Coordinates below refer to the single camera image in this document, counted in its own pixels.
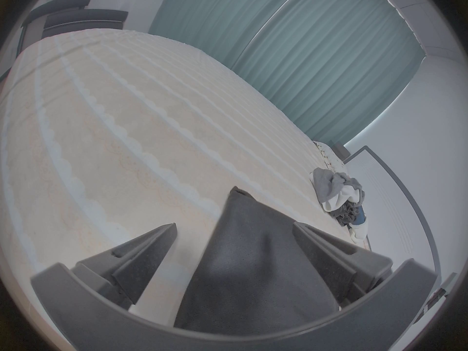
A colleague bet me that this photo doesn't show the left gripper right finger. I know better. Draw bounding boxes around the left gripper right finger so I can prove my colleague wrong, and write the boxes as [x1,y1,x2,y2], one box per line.
[292,221,395,309]

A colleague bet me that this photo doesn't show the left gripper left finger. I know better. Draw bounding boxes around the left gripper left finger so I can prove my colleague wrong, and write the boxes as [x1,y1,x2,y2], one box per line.
[75,223,178,311]

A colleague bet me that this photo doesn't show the black T-shirt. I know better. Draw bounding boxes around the black T-shirt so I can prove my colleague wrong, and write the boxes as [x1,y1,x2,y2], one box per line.
[174,186,341,333]

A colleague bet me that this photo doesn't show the pile of clothes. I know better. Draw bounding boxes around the pile of clothes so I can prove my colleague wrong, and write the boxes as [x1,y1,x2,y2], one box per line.
[309,167,368,242]

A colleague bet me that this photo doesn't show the bed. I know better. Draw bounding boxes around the bed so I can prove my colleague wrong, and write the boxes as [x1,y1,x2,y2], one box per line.
[0,29,439,324]

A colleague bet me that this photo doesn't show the white printed pillow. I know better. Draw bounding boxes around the white printed pillow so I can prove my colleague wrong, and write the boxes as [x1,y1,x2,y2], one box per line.
[314,141,346,171]

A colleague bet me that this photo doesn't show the blue-green curtain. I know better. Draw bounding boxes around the blue-green curtain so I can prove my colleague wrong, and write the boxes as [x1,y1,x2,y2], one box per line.
[148,0,319,59]
[230,0,428,146]

